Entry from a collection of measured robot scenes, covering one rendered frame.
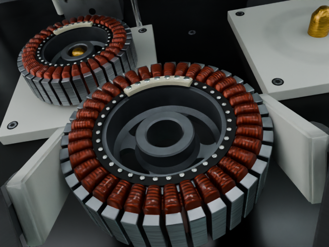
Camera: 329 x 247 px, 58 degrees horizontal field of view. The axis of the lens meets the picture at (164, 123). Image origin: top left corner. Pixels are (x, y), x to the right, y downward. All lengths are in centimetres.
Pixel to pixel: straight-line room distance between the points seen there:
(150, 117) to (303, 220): 12
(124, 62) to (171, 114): 12
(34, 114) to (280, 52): 24
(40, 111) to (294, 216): 23
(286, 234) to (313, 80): 14
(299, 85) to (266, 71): 3
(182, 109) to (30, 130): 15
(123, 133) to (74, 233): 8
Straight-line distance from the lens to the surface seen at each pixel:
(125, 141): 18
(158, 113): 17
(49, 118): 29
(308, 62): 31
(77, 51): 31
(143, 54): 33
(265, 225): 21
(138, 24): 37
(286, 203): 22
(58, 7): 44
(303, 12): 39
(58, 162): 16
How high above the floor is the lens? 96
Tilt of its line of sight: 47 degrees down
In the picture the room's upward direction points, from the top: 11 degrees counter-clockwise
